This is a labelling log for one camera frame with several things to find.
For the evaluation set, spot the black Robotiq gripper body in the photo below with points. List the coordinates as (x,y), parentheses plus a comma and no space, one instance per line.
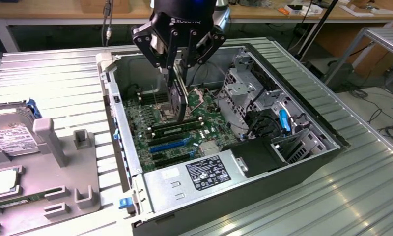
(183,14)

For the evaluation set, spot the wooden desk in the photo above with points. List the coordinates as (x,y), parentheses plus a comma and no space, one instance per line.
(265,13)

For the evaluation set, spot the silver perforated disk bay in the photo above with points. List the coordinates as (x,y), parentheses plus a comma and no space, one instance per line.
(239,88)

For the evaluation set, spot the black RAM slot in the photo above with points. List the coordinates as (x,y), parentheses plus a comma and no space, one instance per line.
(152,99)
(151,94)

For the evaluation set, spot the metal socket cover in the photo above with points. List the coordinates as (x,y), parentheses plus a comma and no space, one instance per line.
(196,98)

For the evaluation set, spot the thin locking lever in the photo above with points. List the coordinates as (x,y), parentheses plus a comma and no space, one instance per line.
(155,98)

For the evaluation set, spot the white and orange boxes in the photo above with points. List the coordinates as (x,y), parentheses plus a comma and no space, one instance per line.
(301,9)

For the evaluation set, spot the CPU socket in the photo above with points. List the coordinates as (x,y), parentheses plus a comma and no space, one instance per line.
(160,113)

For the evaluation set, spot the black tripod pole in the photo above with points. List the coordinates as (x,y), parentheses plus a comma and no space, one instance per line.
(317,24)

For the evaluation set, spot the installed green RAM stick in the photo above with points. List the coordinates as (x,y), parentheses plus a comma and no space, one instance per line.
(176,129)

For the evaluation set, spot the dark grey floor box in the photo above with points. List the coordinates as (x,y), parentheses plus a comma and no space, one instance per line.
(333,71)

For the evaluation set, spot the blue case latch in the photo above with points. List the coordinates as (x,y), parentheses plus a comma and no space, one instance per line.
(115,134)
(124,203)

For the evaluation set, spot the black expansion slot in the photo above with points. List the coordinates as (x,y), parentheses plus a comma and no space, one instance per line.
(173,162)
(165,141)
(169,156)

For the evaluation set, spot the silver chipset heatsink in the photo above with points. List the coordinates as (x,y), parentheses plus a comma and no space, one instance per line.
(209,146)

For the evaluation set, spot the blue disk caddy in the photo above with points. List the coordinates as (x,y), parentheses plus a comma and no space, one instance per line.
(33,109)

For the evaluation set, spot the blue expansion slot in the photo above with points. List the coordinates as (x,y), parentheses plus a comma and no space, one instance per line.
(168,146)

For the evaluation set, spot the white flat box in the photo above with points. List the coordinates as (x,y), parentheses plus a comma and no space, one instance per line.
(355,10)

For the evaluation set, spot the silver slotted disk bay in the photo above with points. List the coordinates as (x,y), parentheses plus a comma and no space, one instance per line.
(301,147)

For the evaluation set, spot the silver hard disk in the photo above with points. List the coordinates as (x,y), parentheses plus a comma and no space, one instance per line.
(9,137)

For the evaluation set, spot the black open PC case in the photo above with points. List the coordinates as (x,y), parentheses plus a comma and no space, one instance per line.
(297,172)

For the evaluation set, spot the silver power supply unit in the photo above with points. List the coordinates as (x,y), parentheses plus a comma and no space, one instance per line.
(169,186)

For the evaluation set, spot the grey parts rack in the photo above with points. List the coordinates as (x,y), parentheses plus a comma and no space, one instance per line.
(29,177)

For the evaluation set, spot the silver CPU chip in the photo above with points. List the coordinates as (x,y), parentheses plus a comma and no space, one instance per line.
(1,182)

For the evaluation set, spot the loose green RAM stick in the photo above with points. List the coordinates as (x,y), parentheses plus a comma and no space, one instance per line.
(19,198)

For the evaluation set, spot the aluminium frame table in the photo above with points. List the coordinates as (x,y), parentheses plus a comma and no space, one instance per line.
(387,39)

